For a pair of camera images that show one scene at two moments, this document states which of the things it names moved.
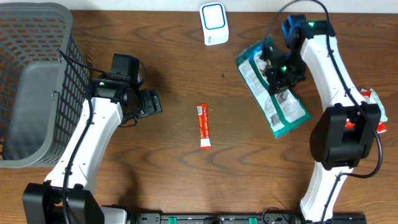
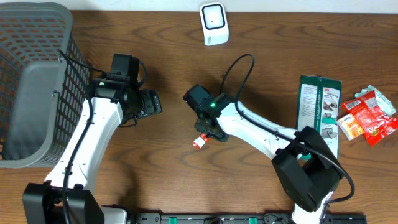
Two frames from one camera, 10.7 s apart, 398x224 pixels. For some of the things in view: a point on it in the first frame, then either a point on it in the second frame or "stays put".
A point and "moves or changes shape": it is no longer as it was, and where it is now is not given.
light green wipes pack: (370, 97) -> (384, 103)
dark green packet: (278, 111) moves or changes shape
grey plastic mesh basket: (44, 83) stays put
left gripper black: (151, 102) stays put
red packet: (204, 126) moves or changes shape
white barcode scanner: (214, 23) stays put
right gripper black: (277, 84) -> (220, 137)
